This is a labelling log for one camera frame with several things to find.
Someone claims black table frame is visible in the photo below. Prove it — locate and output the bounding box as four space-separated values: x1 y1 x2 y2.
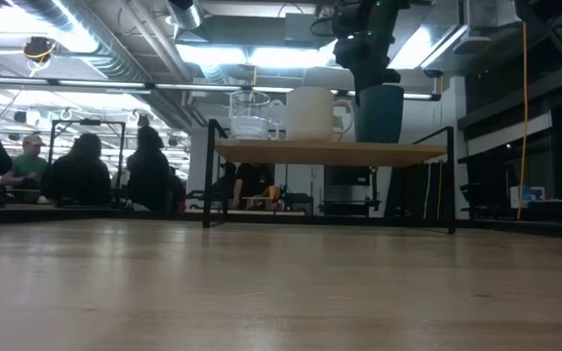
0 205 562 241

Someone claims wooden shelf with black legs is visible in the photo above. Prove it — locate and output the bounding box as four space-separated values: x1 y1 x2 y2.
201 118 459 236

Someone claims white mug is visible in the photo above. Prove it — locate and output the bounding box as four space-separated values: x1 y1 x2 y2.
285 86 356 143

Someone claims black yellow cable reel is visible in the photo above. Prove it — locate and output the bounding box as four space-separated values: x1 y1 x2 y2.
21 36 58 64

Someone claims dark blue cup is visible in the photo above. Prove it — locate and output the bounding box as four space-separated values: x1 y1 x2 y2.
358 84 406 144

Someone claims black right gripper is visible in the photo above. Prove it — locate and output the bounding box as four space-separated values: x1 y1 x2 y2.
333 27 403 106

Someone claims silver round ventilation duct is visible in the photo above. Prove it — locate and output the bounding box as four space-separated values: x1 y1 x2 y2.
165 0 205 31

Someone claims black background station frame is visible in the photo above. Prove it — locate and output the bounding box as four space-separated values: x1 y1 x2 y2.
48 118 128 209

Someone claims white blue box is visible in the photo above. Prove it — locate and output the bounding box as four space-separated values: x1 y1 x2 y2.
508 184 546 211

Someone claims overhead light bar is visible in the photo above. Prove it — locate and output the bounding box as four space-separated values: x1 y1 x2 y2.
0 74 442 102

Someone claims clear glass mug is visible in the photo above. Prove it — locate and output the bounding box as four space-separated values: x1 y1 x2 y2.
228 89 286 141

